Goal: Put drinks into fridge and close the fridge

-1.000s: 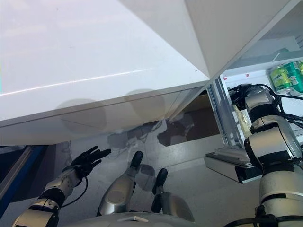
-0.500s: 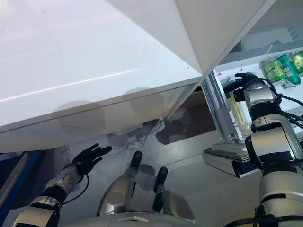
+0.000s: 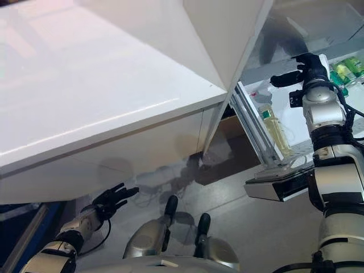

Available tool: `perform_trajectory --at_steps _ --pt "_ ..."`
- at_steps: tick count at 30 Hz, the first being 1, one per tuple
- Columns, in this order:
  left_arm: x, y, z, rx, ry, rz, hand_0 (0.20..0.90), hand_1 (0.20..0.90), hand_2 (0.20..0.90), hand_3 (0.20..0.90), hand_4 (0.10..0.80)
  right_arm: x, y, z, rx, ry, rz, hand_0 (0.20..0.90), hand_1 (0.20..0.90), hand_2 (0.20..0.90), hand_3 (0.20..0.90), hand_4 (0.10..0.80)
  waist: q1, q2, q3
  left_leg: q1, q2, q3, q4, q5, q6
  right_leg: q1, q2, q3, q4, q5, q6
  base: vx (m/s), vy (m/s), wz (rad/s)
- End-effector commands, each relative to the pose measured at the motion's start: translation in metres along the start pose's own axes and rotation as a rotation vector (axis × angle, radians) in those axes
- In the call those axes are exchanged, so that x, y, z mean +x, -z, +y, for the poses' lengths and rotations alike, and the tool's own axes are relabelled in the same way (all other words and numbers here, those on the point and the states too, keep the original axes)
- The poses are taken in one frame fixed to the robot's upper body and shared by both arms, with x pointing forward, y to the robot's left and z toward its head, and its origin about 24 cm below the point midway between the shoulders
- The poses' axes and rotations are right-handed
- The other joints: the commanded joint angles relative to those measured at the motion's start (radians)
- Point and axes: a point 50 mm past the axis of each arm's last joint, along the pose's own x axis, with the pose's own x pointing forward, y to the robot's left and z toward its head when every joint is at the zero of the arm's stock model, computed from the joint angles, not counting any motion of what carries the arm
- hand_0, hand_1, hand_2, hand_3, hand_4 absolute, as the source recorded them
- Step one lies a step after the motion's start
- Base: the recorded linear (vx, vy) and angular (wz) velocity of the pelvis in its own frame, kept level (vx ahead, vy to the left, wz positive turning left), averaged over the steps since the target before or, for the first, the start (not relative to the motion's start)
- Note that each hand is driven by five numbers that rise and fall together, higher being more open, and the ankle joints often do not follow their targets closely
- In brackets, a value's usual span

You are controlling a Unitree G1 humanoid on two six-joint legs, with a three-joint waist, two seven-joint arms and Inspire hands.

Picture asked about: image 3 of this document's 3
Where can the yellow tea drink bottle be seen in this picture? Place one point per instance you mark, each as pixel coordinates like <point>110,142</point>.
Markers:
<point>277,130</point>

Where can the silver robot torso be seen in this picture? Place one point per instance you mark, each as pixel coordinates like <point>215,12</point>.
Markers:
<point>170,266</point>

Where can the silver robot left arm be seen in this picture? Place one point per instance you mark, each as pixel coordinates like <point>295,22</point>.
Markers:
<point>76,227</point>

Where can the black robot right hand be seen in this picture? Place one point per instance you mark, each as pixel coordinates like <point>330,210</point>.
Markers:
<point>312,68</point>

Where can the white fridge drawer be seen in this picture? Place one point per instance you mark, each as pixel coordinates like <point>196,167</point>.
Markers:
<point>295,122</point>

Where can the tall white cabinet panel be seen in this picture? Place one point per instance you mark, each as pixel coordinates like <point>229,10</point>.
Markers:
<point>227,34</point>

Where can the stainless steel fridge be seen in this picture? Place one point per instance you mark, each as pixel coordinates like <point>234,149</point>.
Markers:
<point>284,37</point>

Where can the silver robot leg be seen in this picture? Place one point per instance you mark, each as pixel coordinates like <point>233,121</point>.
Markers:
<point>216,250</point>
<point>150,236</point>

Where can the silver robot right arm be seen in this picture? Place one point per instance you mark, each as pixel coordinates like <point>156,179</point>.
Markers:
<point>327,113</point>

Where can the silver robot left leg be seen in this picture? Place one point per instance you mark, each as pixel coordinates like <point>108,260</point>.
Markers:
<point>150,236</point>

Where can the dark blue box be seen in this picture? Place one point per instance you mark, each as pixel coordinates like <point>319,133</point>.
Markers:
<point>25,227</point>

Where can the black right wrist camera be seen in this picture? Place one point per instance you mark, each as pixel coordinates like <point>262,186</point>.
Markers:
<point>296,99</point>

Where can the silver robot right leg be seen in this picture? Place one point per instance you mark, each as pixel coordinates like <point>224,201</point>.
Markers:
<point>216,250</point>

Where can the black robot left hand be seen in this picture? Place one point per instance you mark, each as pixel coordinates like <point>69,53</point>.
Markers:
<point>113,199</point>

